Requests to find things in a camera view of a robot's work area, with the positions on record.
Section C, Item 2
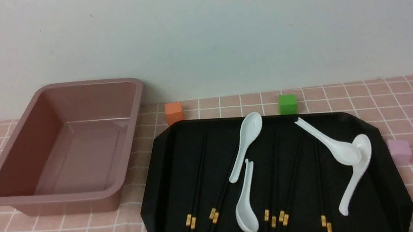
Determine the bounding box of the white spoon top left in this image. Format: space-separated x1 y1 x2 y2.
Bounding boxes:
228 112 262 184

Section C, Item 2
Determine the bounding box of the white spoon upper right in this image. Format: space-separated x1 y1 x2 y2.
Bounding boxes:
295 117 362 166

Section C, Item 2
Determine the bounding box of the black chopstick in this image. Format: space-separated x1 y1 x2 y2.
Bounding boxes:
316 141 332 232
178 139 218 232
314 141 328 232
270 132 280 232
199 143 252 232
173 132 219 232
263 131 278 232
267 134 314 232
271 136 315 232
202 147 251 232

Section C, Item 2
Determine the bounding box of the white spoon bottom middle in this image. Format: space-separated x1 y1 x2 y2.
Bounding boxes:
235 159 259 232

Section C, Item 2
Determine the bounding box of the pink plastic bin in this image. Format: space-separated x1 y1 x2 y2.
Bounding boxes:
0 78 143 217

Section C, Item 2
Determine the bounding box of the white spoon far right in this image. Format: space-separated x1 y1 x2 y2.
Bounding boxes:
330 133 379 217

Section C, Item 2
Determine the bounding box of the orange cube block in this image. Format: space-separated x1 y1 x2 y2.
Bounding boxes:
165 102 184 126

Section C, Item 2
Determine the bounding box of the pink cube block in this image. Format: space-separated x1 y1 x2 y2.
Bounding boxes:
386 139 412 167

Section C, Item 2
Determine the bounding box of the black serving tray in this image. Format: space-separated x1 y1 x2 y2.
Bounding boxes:
141 112 413 232

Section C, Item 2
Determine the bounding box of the green cube block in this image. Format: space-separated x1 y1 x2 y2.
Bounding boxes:
278 94 298 115

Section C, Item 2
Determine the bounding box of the white spoon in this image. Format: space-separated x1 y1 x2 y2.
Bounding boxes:
295 117 362 166
330 133 379 217
235 159 259 232
228 112 262 184

